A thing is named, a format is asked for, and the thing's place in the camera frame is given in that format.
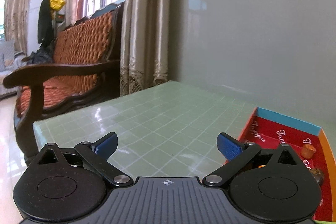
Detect black coat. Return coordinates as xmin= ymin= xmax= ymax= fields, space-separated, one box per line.
xmin=37 ymin=0 xmax=55 ymax=45

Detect wooden sofa orange cushions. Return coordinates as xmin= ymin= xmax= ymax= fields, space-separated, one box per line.
xmin=3 ymin=2 xmax=125 ymax=159

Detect colourful cardboard box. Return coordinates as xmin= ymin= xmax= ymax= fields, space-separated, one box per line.
xmin=223 ymin=107 xmax=336 ymax=224

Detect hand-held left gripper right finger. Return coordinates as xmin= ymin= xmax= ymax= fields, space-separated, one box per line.
xmin=202 ymin=132 xmax=302 ymax=187

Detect dark cloth pile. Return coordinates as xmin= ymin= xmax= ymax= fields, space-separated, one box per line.
xmin=22 ymin=46 xmax=54 ymax=65

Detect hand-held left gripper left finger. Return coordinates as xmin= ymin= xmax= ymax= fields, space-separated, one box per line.
xmin=34 ymin=132 xmax=134 ymax=187

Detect white cabinet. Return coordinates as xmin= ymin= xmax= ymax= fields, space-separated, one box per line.
xmin=28 ymin=0 xmax=50 ymax=56

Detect golden curtain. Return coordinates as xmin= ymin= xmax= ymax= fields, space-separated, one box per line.
xmin=119 ymin=0 xmax=171 ymax=96

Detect green grid table cover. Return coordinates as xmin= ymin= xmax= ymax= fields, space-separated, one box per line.
xmin=33 ymin=80 xmax=326 ymax=180

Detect dark water chestnut pale scar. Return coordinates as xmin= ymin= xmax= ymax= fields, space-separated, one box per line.
xmin=310 ymin=167 xmax=324 ymax=184

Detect grey sofa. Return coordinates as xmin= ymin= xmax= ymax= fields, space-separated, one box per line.
xmin=0 ymin=39 xmax=29 ymax=98

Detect orange cylindrical chunk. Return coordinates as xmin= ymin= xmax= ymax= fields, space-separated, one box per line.
xmin=301 ymin=144 xmax=315 ymax=159

